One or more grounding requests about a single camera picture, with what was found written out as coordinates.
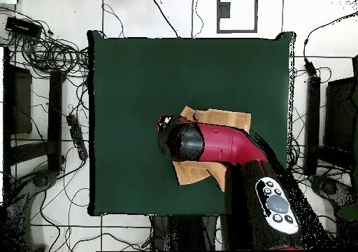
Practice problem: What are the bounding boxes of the tangled black cables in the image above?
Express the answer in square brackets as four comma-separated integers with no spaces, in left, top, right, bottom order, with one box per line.
[0,6,90,79]

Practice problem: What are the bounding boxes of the black stand frame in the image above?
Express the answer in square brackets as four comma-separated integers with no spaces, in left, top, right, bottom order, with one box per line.
[303,55,358,177]
[2,46,67,177]

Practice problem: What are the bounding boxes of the long black cable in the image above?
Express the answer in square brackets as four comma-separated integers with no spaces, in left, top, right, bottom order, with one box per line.
[152,0,180,39]

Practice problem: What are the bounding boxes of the dark green table cloth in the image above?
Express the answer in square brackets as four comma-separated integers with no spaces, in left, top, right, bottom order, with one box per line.
[87,29,296,217]

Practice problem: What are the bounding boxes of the orange terry towel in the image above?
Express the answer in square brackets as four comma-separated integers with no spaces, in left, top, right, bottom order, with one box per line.
[171,105,252,193]

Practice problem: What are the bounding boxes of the grey curved base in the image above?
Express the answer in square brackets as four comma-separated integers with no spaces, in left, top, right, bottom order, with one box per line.
[308,174,357,216]
[5,169,60,251]

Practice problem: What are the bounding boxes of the black power strip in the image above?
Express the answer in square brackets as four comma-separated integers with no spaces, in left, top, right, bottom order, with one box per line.
[66,113,89,162]

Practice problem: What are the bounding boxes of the grey square floor frame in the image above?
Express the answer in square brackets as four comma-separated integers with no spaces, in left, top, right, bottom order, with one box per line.
[216,0,259,34]

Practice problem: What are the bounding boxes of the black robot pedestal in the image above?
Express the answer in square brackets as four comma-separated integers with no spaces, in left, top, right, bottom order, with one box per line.
[150,214,222,251]

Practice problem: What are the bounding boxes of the black cable with plug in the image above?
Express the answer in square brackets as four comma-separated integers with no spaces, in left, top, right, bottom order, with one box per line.
[303,10,358,77]

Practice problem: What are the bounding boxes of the flat black box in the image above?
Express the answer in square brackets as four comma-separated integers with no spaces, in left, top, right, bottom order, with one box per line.
[4,15,43,39]

